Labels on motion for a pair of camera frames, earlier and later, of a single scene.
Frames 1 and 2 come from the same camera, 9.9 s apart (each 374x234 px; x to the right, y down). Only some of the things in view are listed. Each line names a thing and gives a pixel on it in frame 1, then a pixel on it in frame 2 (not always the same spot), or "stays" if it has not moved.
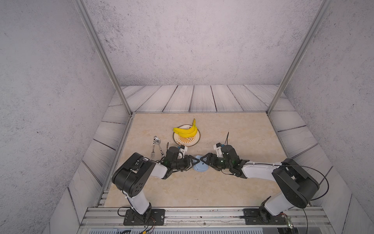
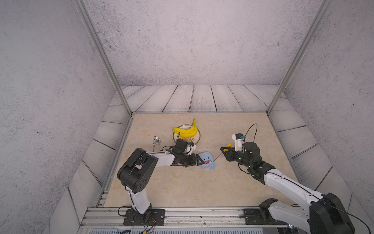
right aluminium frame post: (323, 10) stays
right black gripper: (209, 156) to (228, 154)
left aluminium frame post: (83, 8) stays
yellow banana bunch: (188, 132) stays
